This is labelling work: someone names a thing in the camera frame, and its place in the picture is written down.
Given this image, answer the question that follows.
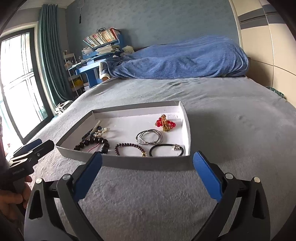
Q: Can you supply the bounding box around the large dark wooden bead bracelet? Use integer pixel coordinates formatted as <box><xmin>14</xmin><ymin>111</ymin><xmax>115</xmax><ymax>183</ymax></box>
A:
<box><xmin>73</xmin><ymin>136</ymin><xmax>110</xmax><ymax>155</ymax></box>

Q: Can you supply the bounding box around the blue crystal bead bracelet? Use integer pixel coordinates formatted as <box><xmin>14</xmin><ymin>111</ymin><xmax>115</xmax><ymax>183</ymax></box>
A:
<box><xmin>81</xmin><ymin>126</ymin><xmax>102</xmax><ymax>141</ymax></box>

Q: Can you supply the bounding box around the small dark red bead bracelet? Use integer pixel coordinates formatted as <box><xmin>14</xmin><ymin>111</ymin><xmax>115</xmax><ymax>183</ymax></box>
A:
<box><xmin>114</xmin><ymin>143</ymin><xmax>147</xmax><ymax>158</ymax></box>

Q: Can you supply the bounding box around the dark wire bangle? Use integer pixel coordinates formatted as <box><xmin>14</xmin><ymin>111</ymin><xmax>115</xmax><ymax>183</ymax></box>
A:
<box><xmin>140</xmin><ymin>129</ymin><xmax>163</xmax><ymax>145</ymax></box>

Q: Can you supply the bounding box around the red bead gold tassel charm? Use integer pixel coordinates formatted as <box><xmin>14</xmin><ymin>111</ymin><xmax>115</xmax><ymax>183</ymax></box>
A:
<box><xmin>155</xmin><ymin>114</ymin><xmax>176</xmax><ymax>132</ymax></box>

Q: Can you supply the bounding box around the left hand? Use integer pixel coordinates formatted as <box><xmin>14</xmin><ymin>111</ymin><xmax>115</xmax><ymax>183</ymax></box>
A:
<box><xmin>1</xmin><ymin>176</ymin><xmax>32</xmax><ymax>220</ymax></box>

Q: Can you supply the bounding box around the grey bag on floor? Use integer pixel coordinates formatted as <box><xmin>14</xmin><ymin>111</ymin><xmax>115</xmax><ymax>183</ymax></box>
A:
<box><xmin>55</xmin><ymin>100</ymin><xmax>73</xmax><ymax>115</ymax></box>

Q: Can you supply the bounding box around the grey cardboard tray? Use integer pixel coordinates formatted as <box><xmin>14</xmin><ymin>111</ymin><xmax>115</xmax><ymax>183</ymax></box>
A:
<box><xmin>56</xmin><ymin>100</ymin><xmax>191</xmax><ymax>171</ymax></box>

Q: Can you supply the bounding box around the silver bangle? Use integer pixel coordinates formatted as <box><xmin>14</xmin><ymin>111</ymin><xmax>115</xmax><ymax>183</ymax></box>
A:
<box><xmin>135</xmin><ymin>131</ymin><xmax>159</xmax><ymax>145</ymax></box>

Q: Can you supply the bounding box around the white shelf rack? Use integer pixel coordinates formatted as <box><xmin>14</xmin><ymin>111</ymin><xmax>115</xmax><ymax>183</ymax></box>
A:
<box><xmin>63</xmin><ymin>50</ymin><xmax>85</xmax><ymax>98</ymax></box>

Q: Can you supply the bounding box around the teal curtain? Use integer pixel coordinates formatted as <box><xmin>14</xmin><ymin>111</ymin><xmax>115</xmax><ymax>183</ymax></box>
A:
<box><xmin>38</xmin><ymin>4</ymin><xmax>73</xmax><ymax>106</ymax></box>

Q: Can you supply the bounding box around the blue wooden desk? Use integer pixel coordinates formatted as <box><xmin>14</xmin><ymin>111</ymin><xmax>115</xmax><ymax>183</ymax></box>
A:
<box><xmin>76</xmin><ymin>35</ymin><xmax>125</xmax><ymax>88</ymax></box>

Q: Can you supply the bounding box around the blue blanket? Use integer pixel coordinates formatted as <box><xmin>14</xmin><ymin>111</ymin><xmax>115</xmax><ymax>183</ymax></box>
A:
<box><xmin>99</xmin><ymin>36</ymin><xmax>249</xmax><ymax>79</ymax></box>

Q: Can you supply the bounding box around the stack of papers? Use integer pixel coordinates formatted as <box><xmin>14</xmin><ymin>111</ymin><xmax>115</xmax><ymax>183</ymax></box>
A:
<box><xmin>95</xmin><ymin>44</ymin><xmax>120</xmax><ymax>55</ymax></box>

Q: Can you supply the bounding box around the white plush toy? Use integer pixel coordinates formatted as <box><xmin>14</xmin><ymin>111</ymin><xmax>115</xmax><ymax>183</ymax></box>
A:
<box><xmin>121</xmin><ymin>45</ymin><xmax>135</xmax><ymax>56</ymax></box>

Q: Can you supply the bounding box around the row of books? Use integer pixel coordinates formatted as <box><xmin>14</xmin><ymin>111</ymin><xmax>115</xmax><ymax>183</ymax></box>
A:
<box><xmin>83</xmin><ymin>28</ymin><xmax>121</xmax><ymax>48</ymax></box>

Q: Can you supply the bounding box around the cream wardrobe with grey stripes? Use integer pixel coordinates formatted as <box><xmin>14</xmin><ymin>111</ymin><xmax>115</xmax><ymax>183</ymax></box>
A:
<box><xmin>229</xmin><ymin>1</ymin><xmax>295</xmax><ymax>102</ymax></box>

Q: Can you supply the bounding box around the window with black frame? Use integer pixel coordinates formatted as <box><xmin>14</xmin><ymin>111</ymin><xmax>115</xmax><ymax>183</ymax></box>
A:
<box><xmin>1</xmin><ymin>28</ymin><xmax>54</xmax><ymax>144</ymax></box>

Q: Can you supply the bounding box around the black cord bracelet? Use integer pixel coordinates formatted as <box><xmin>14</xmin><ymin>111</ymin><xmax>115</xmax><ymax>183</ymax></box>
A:
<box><xmin>149</xmin><ymin>143</ymin><xmax>186</xmax><ymax>158</ymax></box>

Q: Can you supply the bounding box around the pearl bracelet pink cord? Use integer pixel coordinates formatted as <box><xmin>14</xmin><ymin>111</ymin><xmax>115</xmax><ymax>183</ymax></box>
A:
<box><xmin>92</xmin><ymin>119</ymin><xmax>110</xmax><ymax>138</ymax></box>

